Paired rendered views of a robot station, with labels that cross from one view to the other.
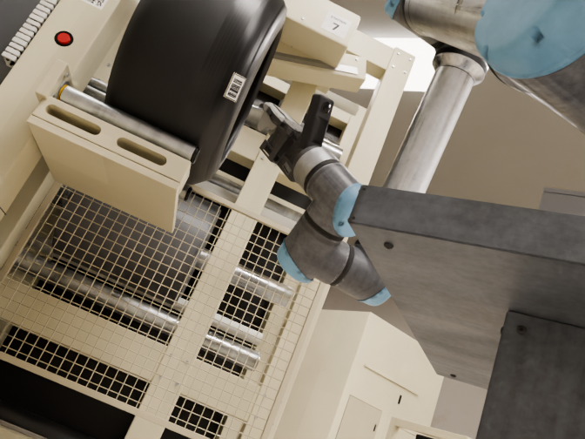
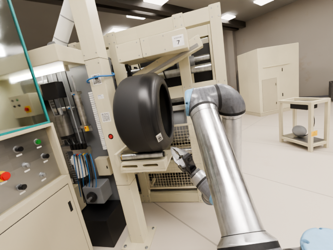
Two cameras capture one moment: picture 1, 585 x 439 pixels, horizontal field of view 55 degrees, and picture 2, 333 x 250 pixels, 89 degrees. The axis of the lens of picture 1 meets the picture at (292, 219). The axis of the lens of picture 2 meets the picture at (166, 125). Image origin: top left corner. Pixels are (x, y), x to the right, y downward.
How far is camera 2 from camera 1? 1.02 m
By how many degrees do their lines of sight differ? 39
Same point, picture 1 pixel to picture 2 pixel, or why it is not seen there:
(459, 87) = (235, 127)
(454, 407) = (308, 50)
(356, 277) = not seen: hidden behind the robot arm
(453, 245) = not seen: outside the picture
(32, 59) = (109, 147)
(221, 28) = (142, 127)
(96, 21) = (112, 125)
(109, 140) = (140, 167)
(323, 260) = not seen: hidden behind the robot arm
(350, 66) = (194, 44)
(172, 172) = (161, 166)
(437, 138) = (236, 149)
